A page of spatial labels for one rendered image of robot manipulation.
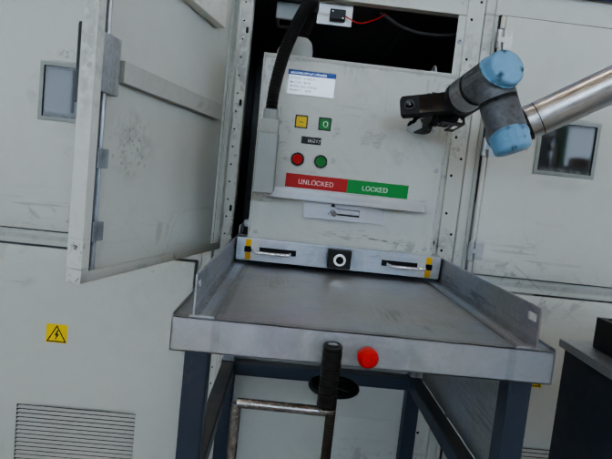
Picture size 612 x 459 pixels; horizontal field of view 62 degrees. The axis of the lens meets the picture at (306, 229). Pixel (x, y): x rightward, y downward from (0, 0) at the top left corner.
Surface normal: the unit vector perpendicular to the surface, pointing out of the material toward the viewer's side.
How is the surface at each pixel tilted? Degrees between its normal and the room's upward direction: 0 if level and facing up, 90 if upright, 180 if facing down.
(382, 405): 90
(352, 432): 90
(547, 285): 90
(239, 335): 90
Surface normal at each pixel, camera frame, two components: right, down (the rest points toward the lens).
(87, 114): -0.22, 0.06
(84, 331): 0.03, 0.09
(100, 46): 0.97, 0.12
